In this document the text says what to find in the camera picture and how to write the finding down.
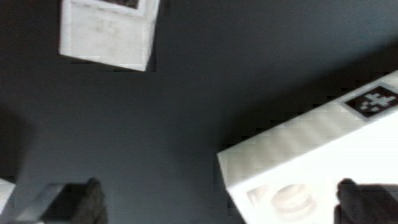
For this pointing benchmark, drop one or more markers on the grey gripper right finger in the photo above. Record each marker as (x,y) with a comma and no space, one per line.
(369,203)

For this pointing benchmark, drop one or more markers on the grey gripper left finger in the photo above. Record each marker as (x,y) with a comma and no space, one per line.
(68,204)

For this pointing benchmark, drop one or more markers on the white square tabletop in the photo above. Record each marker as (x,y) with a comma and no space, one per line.
(335,144)

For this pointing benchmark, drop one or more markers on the white table leg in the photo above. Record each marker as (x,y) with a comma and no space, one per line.
(107,31)
(8,185)

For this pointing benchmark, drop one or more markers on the white table leg lying front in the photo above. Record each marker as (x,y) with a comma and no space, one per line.
(8,185)

